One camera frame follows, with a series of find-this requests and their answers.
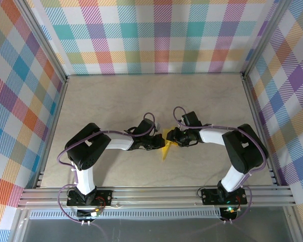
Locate yellow square paper sheet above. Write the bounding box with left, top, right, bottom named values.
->
left=160, top=129, right=179, bottom=162

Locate small black circuit board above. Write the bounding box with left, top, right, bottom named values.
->
left=76, top=207, right=103, bottom=219
left=221, top=206, right=240, bottom=219

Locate grey metal panel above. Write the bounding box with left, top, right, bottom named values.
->
left=21, top=218, right=293, bottom=242

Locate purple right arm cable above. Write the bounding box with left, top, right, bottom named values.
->
left=173, top=106, right=269, bottom=229

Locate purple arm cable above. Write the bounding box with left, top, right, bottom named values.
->
left=173, top=106, right=269, bottom=229
left=57, top=112, right=157, bottom=242

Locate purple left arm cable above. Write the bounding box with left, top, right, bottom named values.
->
left=57, top=112, right=157, bottom=242

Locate aluminium frame cross rail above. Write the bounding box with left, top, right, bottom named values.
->
left=17, top=186, right=296, bottom=209

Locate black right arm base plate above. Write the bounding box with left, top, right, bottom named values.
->
left=200, top=188, right=248, bottom=205

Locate aluminium frame side rail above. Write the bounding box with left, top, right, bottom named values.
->
left=241, top=73, right=280, bottom=187
left=33, top=75, right=70, bottom=189

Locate grey slotted cable duct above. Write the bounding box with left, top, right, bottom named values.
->
left=30, top=211, right=222, bottom=219

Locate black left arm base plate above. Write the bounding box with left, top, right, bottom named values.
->
left=66, top=189, right=114, bottom=206

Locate aluminium frame post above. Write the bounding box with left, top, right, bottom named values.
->
left=14, top=0, right=69, bottom=85
left=241, top=0, right=292, bottom=81

